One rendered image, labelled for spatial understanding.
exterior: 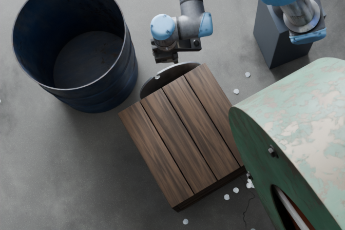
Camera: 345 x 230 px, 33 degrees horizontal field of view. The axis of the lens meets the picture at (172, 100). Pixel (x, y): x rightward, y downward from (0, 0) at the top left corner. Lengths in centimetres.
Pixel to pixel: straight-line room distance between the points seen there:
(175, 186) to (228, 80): 63
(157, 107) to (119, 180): 46
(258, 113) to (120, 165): 162
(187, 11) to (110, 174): 92
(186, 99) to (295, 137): 135
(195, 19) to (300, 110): 100
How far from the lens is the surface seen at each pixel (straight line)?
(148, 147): 215
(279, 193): 127
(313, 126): 85
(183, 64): 229
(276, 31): 218
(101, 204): 251
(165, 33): 182
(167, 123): 215
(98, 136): 254
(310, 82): 95
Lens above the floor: 245
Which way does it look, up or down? 76 degrees down
